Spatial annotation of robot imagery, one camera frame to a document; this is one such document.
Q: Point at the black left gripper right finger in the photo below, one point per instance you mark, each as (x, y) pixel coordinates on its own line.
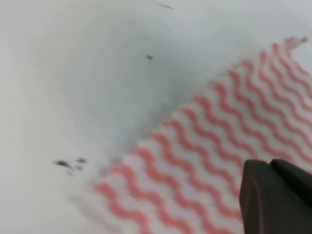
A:
(297, 179)

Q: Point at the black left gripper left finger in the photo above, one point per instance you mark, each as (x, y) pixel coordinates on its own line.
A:
(268, 205)

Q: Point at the pink white striped towel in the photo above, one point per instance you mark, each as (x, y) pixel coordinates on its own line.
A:
(186, 176)

